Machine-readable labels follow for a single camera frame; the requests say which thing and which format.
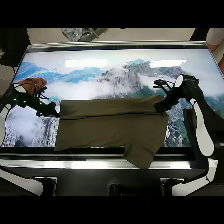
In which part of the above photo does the brown garment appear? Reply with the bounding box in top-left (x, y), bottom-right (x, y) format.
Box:
top-left (16, 77), bottom-right (48, 97)

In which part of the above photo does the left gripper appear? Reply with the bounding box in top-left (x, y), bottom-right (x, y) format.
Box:
top-left (35, 101), bottom-right (61, 118)

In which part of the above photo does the olive T-shirt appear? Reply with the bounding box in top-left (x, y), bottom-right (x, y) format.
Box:
top-left (54, 95), bottom-right (170, 170)

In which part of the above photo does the person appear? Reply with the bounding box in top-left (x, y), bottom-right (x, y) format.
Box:
top-left (205, 28), bottom-right (224, 73)

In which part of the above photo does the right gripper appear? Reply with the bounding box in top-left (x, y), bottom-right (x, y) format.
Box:
top-left (153, 94), bottom-right (178, 114)

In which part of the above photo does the silver frame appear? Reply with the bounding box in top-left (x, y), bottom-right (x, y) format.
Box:
top-left (0, 39), bottom-right (224, 197)

